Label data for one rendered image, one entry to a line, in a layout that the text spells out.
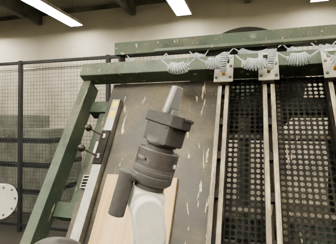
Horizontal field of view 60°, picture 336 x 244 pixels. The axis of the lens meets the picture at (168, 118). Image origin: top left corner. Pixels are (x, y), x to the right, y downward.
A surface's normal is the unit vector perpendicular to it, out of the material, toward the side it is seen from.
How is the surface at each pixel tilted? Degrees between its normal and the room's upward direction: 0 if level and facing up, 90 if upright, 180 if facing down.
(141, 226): 95
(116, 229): 58
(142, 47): 90
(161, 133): 78
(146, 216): 95
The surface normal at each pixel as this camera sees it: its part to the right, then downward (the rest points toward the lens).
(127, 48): -0.29, -0.01
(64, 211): -0.24, -0.54
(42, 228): 0.96, 0.00
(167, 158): 0.47, 0.13
